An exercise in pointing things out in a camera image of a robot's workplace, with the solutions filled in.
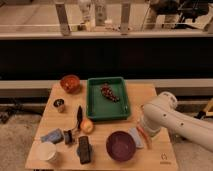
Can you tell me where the small black brush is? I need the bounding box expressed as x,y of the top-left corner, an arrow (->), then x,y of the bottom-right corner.
64,130 -> 75,145

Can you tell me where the dark purple eggplant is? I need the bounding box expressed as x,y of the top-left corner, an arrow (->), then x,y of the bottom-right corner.
77,106 -> 83,129

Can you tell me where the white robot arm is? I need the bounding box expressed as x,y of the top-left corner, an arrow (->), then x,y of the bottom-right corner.
139,92 -> 213,152

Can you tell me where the peach apple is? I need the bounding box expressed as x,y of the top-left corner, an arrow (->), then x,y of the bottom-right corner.
80,119 -> 94,134

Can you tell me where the grey-blue folded towel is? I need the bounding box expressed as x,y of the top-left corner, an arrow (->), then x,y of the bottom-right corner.
129,127 -> 144,149

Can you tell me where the black rectangular remote block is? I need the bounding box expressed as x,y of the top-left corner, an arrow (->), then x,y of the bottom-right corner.
79,136 -> 91,164

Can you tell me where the white paper cup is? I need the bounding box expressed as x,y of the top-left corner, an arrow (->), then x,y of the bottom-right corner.
36,142 -> 57,162

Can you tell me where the purple bowl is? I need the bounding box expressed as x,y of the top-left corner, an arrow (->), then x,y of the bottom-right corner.
106,131 -> 136,162

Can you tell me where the orange carrot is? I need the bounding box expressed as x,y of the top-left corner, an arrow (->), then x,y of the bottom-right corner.
136,125 -> 152,150

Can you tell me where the orange-brown bowl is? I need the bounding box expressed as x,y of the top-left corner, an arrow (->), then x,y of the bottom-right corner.
60,75 -> 80,93

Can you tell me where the blue sponge block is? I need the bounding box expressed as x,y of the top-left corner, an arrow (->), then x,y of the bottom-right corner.
41,129 -> 63,144

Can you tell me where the dark red grape bunch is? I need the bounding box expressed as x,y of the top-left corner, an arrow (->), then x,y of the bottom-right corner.
101,83 -> 119,102

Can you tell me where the small dark-topped cup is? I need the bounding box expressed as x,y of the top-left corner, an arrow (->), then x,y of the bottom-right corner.
53,99 -> 65,113

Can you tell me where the green plastic tray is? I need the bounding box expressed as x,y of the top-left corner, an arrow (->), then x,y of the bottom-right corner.
86,77 -> 130,121

